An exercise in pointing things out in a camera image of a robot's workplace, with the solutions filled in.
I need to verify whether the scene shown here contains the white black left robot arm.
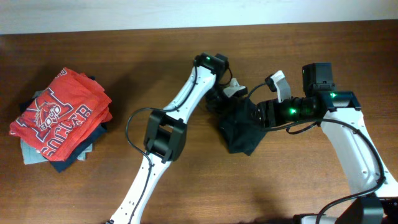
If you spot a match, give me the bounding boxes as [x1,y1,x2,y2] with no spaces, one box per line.
[107,53,229,224]

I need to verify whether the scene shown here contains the dark teal t-shirt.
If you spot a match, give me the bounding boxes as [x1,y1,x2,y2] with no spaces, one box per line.
[218,98,267,156]

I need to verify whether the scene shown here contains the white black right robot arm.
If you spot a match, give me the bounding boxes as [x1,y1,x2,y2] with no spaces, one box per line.
[249,90,397,223]

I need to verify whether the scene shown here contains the red folded printed shirt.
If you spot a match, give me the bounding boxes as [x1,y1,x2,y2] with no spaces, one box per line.
[9,67,113,162]

